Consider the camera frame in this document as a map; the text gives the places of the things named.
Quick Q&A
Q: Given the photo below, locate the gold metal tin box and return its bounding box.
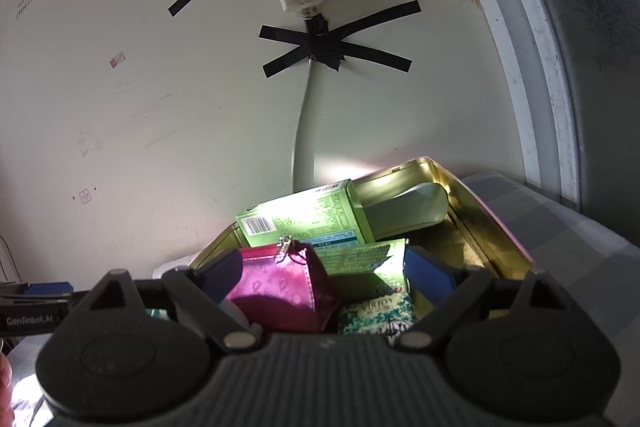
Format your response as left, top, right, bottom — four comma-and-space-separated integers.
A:
190, 156, 536, 308

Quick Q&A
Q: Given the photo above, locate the magenta coin purse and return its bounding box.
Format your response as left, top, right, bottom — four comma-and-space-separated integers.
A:
224, 236, 343, 334

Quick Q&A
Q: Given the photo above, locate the grey checked bedsheet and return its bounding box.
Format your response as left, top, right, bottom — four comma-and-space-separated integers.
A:
460, 171, 640, 408

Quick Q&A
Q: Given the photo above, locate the green patterned tissue packet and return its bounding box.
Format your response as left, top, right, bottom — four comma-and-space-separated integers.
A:
337, 289, 417, 339

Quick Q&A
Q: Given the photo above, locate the green printed packet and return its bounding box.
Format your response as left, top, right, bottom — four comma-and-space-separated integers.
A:
312, 238, 414, 297

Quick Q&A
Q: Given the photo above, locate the person's left hand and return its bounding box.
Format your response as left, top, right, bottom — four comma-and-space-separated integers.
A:
0, 352, 14, 413

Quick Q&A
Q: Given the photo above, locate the white cable conduit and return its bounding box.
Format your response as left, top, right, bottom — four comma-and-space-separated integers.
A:
291, 59, 321, 188

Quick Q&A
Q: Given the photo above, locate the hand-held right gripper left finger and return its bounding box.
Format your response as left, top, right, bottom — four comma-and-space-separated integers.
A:
75, 248, 263, 353

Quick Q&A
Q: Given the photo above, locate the black power cable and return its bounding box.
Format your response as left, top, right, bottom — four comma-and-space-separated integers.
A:
301, 9, 329, 36

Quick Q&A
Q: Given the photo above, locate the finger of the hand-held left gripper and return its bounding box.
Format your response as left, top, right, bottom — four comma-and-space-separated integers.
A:
0, 282, 75, 302

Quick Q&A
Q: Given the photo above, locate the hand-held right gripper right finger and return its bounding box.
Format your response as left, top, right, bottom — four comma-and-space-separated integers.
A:
397, 244, 571, 353

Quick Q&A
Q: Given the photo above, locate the white frame window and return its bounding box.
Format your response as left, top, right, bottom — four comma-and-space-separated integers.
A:
427, 0, 640, 253

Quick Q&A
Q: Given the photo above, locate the green paper box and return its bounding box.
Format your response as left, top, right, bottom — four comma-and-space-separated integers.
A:
235, 178, 376, 251

